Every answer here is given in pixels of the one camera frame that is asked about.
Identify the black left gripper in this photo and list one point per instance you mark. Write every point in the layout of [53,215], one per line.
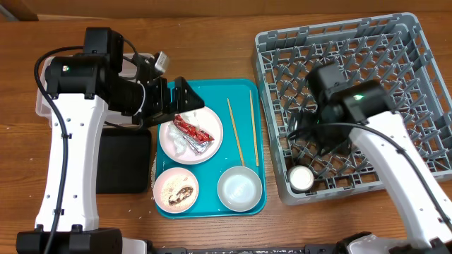
[164,108]

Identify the red foil snack wrapper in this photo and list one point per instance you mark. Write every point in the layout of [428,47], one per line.
[198,140]

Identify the small pink bowl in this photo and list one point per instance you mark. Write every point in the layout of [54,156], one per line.
[176,190]

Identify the brown food scrap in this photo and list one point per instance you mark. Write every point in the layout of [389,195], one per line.
[181,195]

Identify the white paper cup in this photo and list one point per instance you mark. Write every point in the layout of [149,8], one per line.
[300,178]

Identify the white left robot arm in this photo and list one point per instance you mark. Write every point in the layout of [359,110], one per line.
[82,84]

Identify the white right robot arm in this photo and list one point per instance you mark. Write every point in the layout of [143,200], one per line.
[364,116]

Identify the black rectangular waste tray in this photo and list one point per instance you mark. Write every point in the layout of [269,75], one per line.
[124,161]

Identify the clear plastic waste bin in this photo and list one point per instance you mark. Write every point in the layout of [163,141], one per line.
[44,110]

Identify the grey plastic dishwasher rack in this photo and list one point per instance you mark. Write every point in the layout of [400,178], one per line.
[391,49]

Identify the large white plate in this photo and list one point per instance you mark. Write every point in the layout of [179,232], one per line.
[210,122]

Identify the left wooden chopstick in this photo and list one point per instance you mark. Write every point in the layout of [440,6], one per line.
[235,133]

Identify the wooden chopstick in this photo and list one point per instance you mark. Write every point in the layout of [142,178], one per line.
[235,133]
[253,127]

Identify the teal plastic serving tray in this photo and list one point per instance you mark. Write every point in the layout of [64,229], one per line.
[215,93]

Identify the right wooden chopstick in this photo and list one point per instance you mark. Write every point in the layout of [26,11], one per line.
[253,127]

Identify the grey ceramic bowl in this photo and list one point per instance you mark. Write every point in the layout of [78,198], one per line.
[240,189]

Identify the black rail at table edge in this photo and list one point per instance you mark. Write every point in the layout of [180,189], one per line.
[282,248]

